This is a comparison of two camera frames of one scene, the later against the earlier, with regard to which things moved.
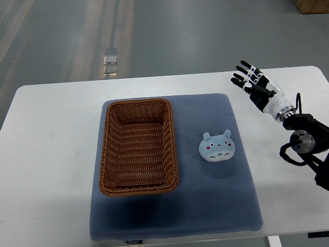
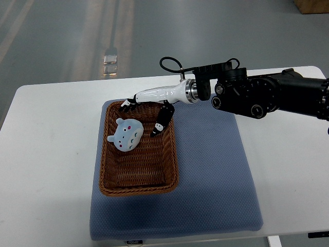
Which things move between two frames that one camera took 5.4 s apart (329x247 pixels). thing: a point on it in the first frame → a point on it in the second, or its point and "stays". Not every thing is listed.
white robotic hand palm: (278, 100) → (185, 92)
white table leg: (274, 241) stays
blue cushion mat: (212, 199) stays
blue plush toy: (217, 148) → (127, 134)
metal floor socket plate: (110, 67) stays
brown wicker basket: (139, 153) stays
